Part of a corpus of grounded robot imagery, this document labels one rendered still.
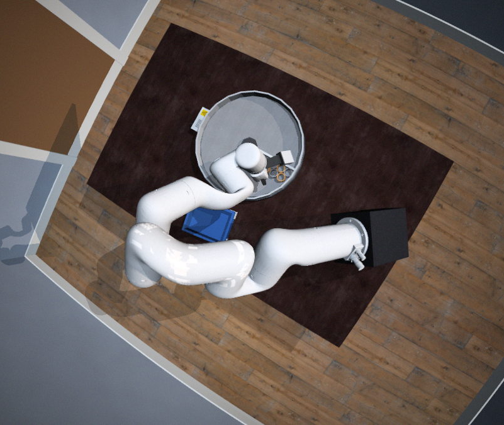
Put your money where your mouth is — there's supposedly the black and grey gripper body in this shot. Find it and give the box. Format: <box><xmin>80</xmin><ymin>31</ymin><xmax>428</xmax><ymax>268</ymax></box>
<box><xmin>251</xmin><ymin>168</ymin><xmax>268</xmax><ymax>182</ymax></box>

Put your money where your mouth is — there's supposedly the blue tray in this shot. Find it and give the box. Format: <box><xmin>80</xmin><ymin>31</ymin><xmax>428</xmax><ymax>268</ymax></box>
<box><xmin>182</xmin><ymin>207</ymin><xmax>238</xmax><ymax>242</ymax></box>

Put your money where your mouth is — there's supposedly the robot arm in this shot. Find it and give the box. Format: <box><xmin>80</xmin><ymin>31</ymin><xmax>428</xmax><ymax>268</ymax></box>
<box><xmin>125</xmin><ymin>143</ymin><xmax>368</xmax><ymax>299</ymax></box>

